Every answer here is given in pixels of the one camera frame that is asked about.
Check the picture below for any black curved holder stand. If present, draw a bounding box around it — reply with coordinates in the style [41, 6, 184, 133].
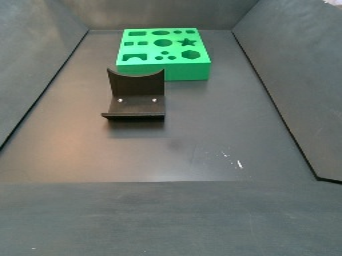
[102, 69, 166, 120]

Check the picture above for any green shape-sorter block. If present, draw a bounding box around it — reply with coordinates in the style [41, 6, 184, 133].
[116, 28, 211, 81]

